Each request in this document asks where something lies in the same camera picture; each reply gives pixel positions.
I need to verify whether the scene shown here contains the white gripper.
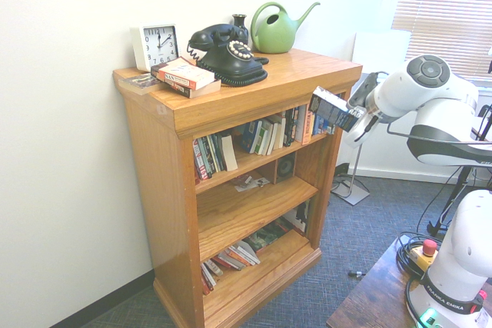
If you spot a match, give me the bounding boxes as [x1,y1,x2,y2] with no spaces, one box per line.
[343,100,381,148]

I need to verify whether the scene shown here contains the blue Darwin's Radio paperback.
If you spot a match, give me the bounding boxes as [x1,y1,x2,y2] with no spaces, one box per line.
[307,85,364,133]

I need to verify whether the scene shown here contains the blue spine shelf book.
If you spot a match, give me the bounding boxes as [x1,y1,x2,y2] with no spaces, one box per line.
[312,112,336,137]

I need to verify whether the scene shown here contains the thick pink-orange spine book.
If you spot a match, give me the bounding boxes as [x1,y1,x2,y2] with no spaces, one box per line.
[300,104,318,146]

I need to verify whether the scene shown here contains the dark spine shelf book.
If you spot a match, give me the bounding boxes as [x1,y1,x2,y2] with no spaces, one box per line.
[283,107,302,148]

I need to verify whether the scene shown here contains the white spine shelf book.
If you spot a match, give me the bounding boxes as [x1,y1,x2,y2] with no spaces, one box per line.
[268,112,288,151]

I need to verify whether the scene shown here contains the green and white book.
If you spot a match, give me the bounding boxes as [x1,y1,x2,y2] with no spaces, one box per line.
[254,118,275,157]

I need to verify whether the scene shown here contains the blue cover shelf book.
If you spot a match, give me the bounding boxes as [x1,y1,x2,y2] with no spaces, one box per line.
[239,120,264,154]

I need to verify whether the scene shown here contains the black and white cover book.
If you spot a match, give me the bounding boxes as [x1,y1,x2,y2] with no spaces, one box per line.
[286,200,311,235]

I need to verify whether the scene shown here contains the cream page-edge leaning book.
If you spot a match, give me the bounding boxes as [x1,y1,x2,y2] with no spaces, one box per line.
[220,134,240,172]

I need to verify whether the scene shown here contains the dark green spine book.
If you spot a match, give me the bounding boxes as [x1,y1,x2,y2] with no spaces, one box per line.
[209,134,228,174]

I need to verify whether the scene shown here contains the dark green cover book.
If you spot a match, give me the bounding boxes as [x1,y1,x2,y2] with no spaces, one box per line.
[243,224,294,255]

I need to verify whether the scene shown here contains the red spine shelf book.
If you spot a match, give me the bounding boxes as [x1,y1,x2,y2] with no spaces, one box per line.
[191,138,205,182]

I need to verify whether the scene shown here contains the grey and white book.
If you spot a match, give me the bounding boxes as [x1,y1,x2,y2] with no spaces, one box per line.
[199,258,224,297]

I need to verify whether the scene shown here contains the white floor lamp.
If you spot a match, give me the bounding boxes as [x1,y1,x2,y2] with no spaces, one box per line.
[331,31,413,206]

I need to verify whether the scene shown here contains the black round speaker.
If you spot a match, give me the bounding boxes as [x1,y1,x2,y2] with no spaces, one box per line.
[277,154,297,180]

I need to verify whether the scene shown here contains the green plastic watering can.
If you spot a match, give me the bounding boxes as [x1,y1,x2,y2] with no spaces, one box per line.
[250,1,321,55]

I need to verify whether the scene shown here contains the loose paper cards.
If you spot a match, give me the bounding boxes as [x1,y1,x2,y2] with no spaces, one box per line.
[230,174,271,194]

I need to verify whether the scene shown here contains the black rotary telephone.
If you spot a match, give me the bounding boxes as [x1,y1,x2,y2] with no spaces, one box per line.
[186,23,270,88]

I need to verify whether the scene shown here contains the black tripod stand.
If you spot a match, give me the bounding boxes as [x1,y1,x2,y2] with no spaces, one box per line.
[426,104,492,237]

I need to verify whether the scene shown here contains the window blinds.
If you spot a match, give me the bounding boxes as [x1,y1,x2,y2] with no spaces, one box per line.
[391,0,492,84]

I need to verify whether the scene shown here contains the black glossy vase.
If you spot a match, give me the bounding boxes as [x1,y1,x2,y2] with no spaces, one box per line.
[231,13,250,43]

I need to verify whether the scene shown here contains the black and red paperback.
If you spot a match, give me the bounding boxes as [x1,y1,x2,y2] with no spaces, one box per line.
[160,77,222,100]

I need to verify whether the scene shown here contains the red emergency stop button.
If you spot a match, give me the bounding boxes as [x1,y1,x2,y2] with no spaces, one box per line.
[409,239,440,272]

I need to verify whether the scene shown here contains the orange and white paperback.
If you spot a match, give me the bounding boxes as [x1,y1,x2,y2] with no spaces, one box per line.
[150,56,216,91]

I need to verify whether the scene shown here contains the dark brown wooden table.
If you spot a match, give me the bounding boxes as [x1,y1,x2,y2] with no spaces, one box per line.
[325,234,492,328]

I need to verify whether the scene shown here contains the white square clock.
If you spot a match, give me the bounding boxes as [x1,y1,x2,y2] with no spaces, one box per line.
[129,23,181,73]

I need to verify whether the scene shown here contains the wooden bookshelf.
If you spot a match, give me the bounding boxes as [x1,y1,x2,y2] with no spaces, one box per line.
[112,48,364,328]

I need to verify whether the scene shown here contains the dark flat paperback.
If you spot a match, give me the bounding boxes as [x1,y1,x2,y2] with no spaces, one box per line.
[118,73,162,96]

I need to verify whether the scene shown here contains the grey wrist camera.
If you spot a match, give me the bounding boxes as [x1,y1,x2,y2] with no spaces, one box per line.
[347,72,381,111]

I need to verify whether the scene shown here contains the coiled black cable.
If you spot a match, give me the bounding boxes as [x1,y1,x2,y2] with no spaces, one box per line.
[395,230,428,280]

